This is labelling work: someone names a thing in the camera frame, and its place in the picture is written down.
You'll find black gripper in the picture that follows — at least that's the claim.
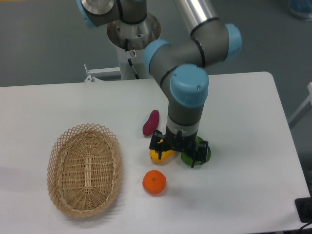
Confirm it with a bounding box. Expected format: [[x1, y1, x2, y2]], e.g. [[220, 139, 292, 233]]
[[149, 127, 209, 168]]

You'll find orange fruit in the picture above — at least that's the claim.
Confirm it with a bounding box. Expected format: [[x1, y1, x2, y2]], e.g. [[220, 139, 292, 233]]
[[142, 170, 167, 195]]

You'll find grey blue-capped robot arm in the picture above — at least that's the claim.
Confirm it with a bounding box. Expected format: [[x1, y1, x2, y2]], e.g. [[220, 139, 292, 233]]
[[77, 0, 242, 166]]

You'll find green bok choy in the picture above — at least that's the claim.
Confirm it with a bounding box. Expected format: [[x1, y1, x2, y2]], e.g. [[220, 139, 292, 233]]
[[180, 136, 211, 168]]

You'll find yellow mango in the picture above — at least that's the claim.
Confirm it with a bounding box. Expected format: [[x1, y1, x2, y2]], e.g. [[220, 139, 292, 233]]
[[149, 150, 176, 163]]

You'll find purple sweet potato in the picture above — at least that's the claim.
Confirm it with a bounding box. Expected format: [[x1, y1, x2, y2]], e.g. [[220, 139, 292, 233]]
[[142, 110, 160, 136]]

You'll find woven wicker basket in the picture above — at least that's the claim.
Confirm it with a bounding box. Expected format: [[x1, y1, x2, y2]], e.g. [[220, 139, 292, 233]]
[[47, 123, 123, 218]]

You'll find black device at table edge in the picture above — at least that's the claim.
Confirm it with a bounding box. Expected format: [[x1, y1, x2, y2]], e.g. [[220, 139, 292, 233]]
[[294, 197, 312, 223]]

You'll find blue object in corner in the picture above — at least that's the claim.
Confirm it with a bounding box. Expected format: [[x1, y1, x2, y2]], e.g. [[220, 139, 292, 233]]
[[289, 0, 312, 21]]

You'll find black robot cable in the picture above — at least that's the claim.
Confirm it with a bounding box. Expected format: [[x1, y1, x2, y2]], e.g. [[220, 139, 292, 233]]
[[124, 38, 141, 80]]

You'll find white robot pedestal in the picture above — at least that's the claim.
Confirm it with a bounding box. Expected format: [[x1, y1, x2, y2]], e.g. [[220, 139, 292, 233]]
[[84, 13, 161, 82]]

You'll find white frame at right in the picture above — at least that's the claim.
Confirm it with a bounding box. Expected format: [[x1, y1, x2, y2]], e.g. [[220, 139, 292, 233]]
[[288, 82, 312, 129]]

